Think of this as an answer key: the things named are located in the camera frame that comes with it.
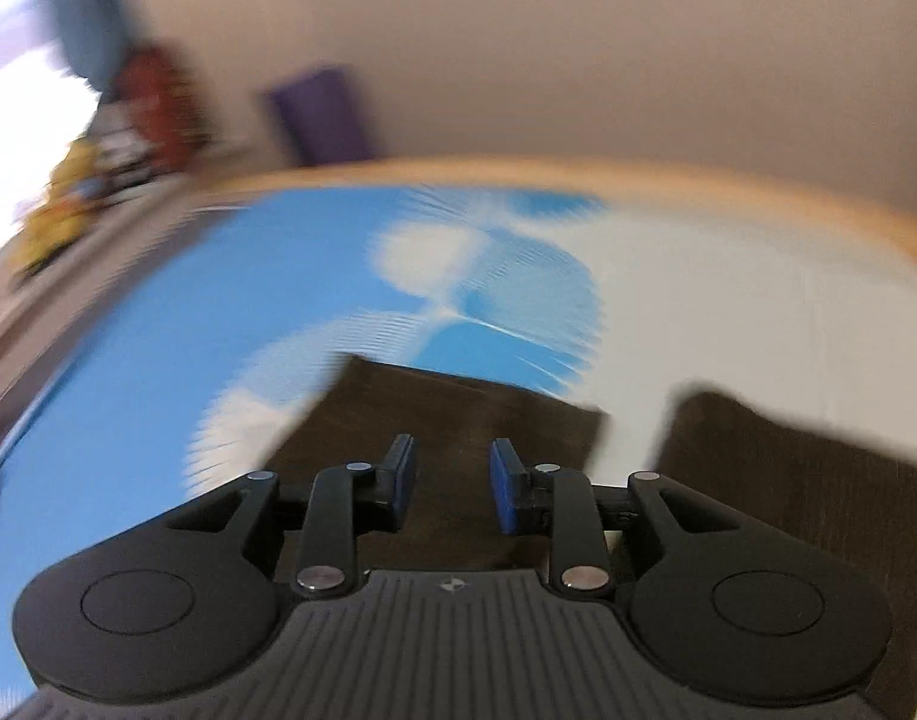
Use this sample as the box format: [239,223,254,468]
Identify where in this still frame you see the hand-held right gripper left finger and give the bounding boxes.
[162,433,419,599]

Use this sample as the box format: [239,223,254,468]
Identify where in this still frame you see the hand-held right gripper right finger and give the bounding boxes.
[488,437,736,599]

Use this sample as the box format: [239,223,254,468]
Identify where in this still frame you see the brown corduroy pants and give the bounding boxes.
[267,351,917,720]

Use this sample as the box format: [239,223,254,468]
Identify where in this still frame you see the blue and white printed bedsheet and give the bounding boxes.
[0,184,917,720]

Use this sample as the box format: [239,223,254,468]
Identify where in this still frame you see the purple cushion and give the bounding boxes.
[265,67,378,167]

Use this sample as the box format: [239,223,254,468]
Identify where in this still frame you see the yellow cloth item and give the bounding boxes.
[10,136,109,280]

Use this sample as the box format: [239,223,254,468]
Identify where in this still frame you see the red cloth item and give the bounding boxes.
[115,45,214,167]

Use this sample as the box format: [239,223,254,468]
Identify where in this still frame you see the blue curtain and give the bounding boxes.
[42,0,154,89]

